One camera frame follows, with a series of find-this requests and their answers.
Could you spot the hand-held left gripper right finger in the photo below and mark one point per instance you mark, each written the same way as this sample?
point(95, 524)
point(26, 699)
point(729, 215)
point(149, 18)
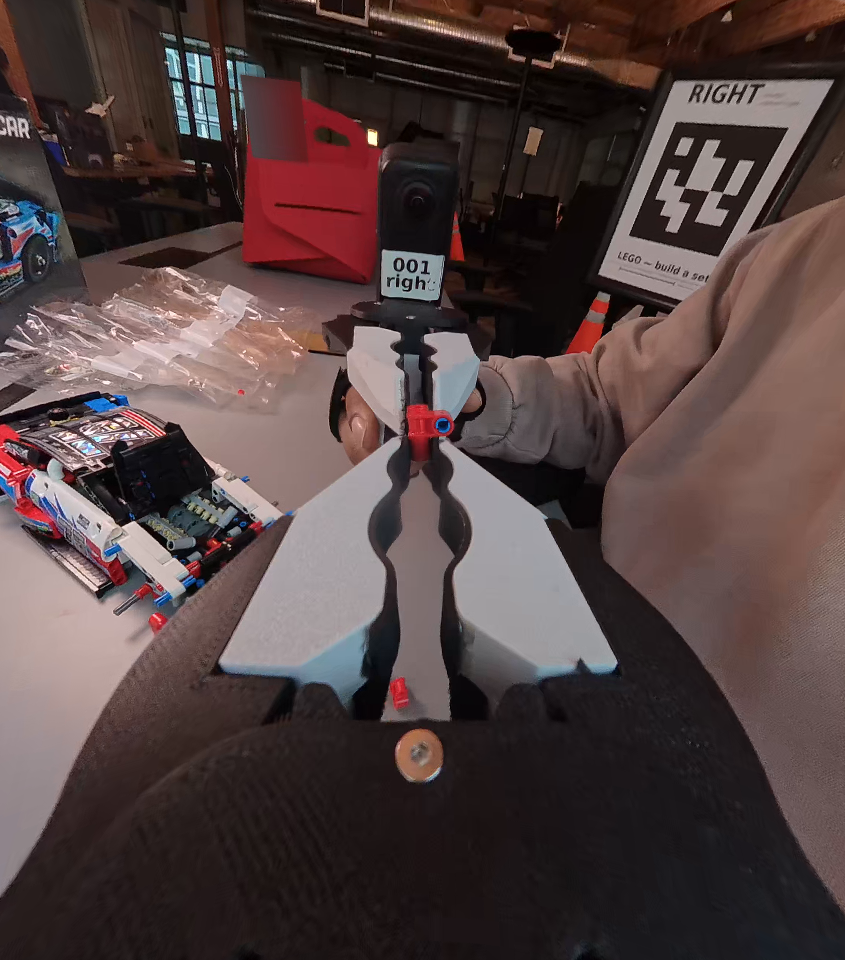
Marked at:
point(535, 600)

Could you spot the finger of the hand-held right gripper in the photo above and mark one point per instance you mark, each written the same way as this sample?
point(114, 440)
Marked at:
point(452, 367)
point(374, 367)

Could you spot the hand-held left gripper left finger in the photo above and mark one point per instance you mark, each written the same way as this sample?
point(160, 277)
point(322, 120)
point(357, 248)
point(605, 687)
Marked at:
point(302, 600)

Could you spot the blue pin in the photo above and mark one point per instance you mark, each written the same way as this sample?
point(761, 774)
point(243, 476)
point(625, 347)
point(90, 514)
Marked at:
point(443, 426)

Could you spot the small red connector brick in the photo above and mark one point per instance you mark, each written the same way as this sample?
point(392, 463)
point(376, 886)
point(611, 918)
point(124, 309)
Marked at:
point(400, 694)

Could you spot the toy brick race car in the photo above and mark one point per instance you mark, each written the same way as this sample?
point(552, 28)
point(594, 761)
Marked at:
point(77, 480)

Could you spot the person's right forearm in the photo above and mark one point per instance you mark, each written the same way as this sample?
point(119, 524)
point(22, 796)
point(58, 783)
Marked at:
point(655, 360)

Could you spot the person's right hand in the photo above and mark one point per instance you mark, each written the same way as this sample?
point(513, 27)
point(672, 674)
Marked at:
point(364, 435)

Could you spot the orange traffic cone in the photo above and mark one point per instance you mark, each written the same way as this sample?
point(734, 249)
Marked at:
point(593, 326)
point(457, 244)

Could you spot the red folded cardboard box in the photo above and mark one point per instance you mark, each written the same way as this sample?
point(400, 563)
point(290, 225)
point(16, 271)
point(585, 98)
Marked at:
point(302, 225)

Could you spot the pile of clear plastic bags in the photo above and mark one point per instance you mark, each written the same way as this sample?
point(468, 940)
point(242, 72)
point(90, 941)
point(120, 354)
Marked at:
point(167, 330)

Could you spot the paned window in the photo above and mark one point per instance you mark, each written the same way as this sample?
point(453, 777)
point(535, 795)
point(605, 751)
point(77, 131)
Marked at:
point(201, 90)

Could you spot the black framed marker sign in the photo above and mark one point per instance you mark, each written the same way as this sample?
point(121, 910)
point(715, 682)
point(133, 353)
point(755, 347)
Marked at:
point(707, 180)

